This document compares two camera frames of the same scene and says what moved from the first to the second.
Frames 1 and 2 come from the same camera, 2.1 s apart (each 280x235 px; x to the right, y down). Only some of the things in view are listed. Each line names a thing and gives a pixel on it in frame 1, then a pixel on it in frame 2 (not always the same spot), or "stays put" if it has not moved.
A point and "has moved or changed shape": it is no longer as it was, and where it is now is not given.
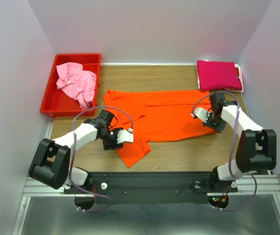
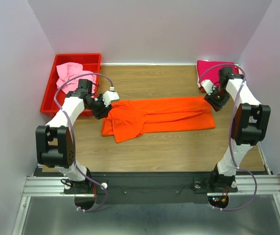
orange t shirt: (155, 116) has moved or changed shape
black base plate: (148, 187) stays put
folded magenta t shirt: (218, 75) stays put
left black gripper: (113, 145) to (104, 111)
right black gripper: (219, 129) to (216, 105)
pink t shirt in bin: (77, 83) stays put
